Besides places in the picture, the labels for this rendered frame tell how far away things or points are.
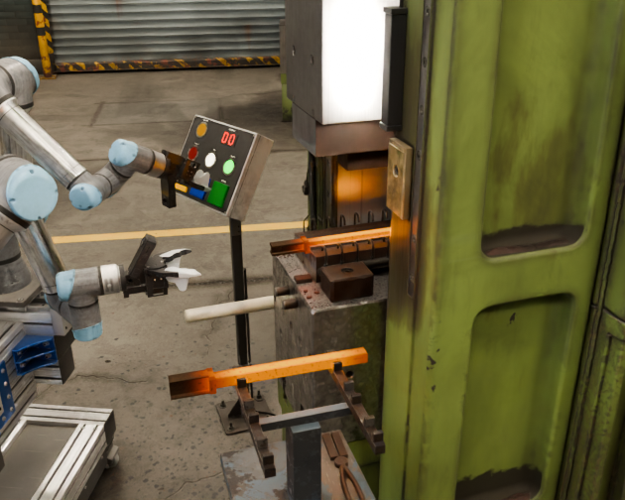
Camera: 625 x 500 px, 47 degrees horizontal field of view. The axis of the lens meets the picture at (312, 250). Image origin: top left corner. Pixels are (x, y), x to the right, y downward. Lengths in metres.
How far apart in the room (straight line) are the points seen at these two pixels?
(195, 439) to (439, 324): 1.46
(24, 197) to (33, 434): 1.21
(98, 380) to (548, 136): 2.25
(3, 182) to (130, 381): 1.68
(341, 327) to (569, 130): 0.73
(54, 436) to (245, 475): 1.12
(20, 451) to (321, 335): 1.22
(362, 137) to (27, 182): 0.80
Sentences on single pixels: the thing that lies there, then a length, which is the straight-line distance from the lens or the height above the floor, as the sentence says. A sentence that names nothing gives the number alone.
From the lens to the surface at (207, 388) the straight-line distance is 1.53.
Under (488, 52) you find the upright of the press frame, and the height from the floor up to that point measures 1.58.
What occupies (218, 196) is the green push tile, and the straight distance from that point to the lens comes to 2.31.
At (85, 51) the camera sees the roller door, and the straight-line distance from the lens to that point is 9.89.
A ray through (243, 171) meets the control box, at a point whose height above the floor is 1.09.
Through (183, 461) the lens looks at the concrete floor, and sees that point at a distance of 2.78.
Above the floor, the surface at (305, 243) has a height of 1.01.
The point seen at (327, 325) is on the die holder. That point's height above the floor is 0.87.
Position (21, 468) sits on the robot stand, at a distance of 2.58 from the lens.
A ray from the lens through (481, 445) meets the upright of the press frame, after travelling 2.02.
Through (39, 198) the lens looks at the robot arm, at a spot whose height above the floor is 1.25.
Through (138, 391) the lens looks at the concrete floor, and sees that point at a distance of 3.17.
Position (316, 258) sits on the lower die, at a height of 0.99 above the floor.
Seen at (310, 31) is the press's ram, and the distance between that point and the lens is 1.77.
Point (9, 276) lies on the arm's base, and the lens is 2.28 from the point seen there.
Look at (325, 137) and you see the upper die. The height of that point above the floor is 1.32.
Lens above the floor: 1.82
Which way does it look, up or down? 25 degrees down
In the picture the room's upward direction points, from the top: straight up
